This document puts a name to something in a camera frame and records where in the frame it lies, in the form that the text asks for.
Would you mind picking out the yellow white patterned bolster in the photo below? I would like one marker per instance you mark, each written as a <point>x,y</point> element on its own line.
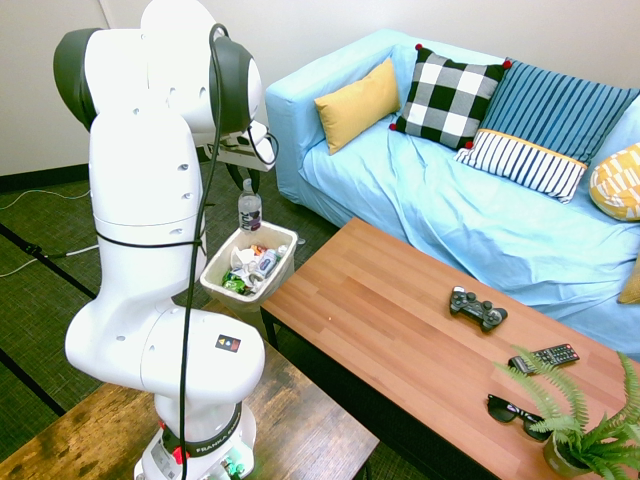
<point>617,185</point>

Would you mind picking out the black sunglasses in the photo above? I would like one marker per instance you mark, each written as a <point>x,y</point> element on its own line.
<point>505,409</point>

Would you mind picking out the black tv remote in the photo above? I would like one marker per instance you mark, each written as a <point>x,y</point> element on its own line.
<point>550,356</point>

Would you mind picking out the rustic dark wood side table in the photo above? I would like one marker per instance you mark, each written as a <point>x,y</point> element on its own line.
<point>300,430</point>

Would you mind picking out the plain mustard pillow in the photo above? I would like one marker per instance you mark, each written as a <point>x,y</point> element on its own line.
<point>355,107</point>

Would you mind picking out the crushed silver drink can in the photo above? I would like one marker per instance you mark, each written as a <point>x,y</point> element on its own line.
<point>265,264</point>

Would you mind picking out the green plastic wrapper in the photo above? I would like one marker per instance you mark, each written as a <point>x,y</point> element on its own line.
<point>235,284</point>

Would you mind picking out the wooden coffee table black frame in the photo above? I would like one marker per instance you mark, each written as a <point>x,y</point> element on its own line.
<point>400,330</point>

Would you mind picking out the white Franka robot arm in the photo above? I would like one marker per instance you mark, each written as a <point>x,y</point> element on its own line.
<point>145,200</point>

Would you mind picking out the clear plastic bottle purple label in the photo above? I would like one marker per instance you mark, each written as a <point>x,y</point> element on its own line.
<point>249,210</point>

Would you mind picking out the black white checkered pillow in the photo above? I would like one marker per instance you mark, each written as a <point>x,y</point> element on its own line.
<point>450,100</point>

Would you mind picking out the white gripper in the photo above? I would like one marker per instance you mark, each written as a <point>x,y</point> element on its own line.
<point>240,152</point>

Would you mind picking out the mustard striped pillow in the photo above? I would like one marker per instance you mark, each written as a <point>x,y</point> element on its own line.
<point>632,285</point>

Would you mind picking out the white trash bin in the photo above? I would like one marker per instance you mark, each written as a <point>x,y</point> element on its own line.
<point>270,290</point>

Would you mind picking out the blue striped pillow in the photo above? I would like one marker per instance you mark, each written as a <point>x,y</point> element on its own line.
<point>550,110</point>

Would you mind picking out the crumpled white paper ball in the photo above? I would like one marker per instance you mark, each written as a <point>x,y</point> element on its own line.
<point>245,256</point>

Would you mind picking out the light blue sofa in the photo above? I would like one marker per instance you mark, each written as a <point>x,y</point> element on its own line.
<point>475,225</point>

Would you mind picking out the black game controller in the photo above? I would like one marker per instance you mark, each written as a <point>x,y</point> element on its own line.
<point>475,307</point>

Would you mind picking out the potted green fern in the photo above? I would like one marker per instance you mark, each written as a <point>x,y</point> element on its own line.
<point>575,445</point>

